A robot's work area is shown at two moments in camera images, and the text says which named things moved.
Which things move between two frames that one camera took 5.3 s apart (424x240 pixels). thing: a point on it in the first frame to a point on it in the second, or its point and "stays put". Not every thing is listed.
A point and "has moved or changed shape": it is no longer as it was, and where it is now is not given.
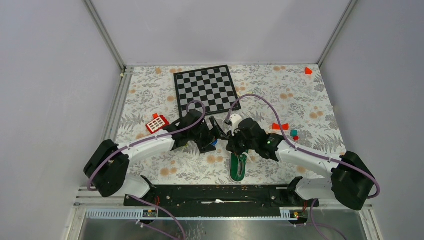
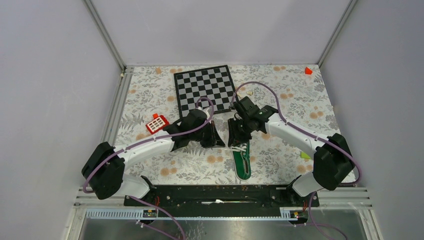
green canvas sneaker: [238, 165] has moved or changed shape
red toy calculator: [157, 124] stays put
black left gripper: [206, 146] stays put
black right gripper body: [240, 144] to [247, 129]
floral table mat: [290, 101] stays put
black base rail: [228, 196] stays put
